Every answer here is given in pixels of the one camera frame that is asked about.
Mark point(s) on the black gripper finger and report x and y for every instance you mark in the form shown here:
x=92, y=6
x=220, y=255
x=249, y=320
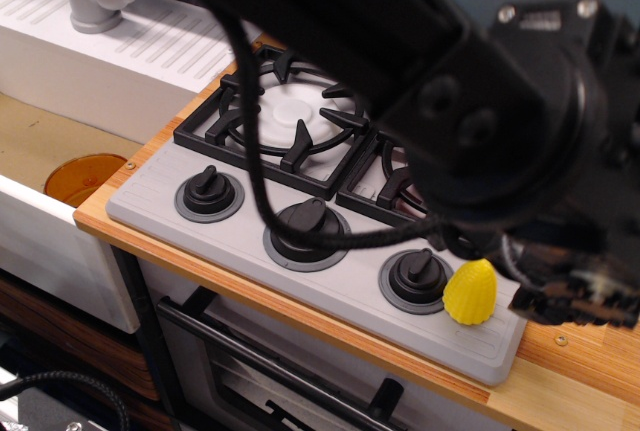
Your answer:
x=561, y=302

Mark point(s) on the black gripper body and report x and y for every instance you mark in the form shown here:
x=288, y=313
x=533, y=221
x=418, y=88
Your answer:
x=565, y=147

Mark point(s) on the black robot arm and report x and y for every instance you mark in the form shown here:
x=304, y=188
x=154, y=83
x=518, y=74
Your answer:
x=427, y=75

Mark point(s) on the yellow toy corn cob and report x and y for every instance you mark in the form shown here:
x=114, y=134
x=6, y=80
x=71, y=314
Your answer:
x=470, y=296

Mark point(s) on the black right stove knob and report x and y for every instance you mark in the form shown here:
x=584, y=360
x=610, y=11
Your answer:
x=414, y=281

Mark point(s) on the black stove knob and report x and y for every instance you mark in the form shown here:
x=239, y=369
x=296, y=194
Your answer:
x=414, y=281
x=209, y=196
x=312, y=215

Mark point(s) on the black right burner grate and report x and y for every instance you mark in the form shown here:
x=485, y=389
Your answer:
x=380, y=187

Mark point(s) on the black burner grate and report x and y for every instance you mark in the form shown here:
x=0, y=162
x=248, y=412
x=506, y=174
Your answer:
x=380, y=187
x=310, y=126

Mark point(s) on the black middle stove knob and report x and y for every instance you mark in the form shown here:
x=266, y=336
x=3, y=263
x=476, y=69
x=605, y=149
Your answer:
x=312, y=215

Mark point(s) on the black left burner grate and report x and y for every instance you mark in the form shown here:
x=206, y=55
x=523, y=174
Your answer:
x=310, y=126

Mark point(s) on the black left stove knob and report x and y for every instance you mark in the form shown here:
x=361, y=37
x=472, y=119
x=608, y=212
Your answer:
x=209, y=196

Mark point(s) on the orange translucent plate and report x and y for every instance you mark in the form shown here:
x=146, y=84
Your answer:
x=74, y=181

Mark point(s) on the white toy sink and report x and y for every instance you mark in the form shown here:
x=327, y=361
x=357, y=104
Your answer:
x=66, y=94

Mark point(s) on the oven door with black handle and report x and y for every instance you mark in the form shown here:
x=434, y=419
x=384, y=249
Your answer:
x=192, y=319

